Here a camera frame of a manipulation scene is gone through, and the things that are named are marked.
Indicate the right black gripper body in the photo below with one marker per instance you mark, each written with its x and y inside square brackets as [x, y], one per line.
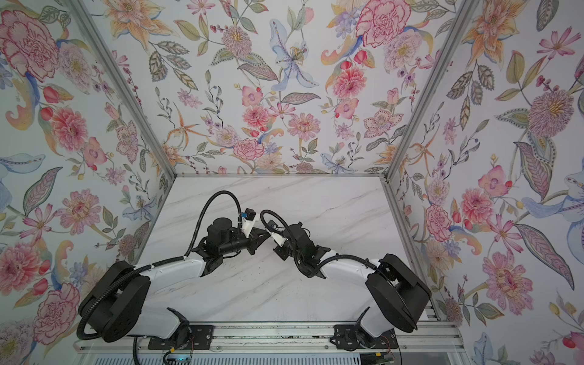
[281, 246]

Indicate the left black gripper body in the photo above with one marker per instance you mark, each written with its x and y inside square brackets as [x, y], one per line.
[251, 242]

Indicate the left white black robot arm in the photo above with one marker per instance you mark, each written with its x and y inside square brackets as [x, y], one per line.
[117, 306]

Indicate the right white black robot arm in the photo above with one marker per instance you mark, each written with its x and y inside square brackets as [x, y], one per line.
[400, 296]

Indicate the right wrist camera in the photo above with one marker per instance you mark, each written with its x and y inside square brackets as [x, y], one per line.
[276, 235]

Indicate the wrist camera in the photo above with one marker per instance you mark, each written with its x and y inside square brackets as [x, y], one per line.
[248, 219]
[276, 235]

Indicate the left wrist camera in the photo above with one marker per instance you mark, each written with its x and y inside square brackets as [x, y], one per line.
[248, 219]

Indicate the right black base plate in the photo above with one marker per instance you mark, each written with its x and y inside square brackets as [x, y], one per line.
[353, 338]

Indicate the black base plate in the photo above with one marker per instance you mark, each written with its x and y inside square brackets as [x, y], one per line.
[196, 337]
[353, 338]

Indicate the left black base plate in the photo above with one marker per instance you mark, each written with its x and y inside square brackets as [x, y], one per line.
[196, 337]

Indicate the aluminium mounting rail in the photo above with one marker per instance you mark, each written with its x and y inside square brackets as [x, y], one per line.
[315, 337]

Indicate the left aluminium corner post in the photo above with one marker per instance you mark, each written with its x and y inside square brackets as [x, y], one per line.
[104, 56]

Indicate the aluminium corner post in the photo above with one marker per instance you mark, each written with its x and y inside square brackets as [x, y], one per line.
[405, 133]
[104, 56]

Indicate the right aluminium corner post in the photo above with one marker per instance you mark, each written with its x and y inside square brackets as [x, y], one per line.
[405, 133]

